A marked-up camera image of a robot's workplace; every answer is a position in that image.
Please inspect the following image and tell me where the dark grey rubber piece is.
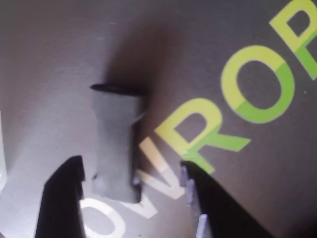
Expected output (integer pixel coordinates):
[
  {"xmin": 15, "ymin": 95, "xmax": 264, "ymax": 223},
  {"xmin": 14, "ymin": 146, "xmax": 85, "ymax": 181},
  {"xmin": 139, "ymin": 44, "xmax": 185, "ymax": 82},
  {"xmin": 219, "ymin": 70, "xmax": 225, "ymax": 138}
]
[{"xmin": 90, "ymin": 84, "xmax": 147, "ymax": 204}]

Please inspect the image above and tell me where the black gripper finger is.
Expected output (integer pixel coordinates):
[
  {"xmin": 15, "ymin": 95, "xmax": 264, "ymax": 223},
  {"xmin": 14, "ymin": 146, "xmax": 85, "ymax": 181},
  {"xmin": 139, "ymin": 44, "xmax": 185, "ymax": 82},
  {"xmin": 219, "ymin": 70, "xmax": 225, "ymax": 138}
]
[
  {"xmin": 179, "ymin": 160, "xmax": 273, "ymax": 238},
  {"xmin": 34, "ymin": 155, "xmax": 86, "ymax": 238}
]

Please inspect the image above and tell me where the grey WOWROBO desk mat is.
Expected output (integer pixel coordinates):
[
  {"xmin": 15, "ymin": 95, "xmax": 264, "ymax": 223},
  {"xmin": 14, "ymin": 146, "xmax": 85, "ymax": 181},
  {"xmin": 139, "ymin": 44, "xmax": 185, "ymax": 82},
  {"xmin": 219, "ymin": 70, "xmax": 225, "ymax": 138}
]
[{"xmin": 0, "ymin": 0, "xmax": 317, "ymax": 238}]

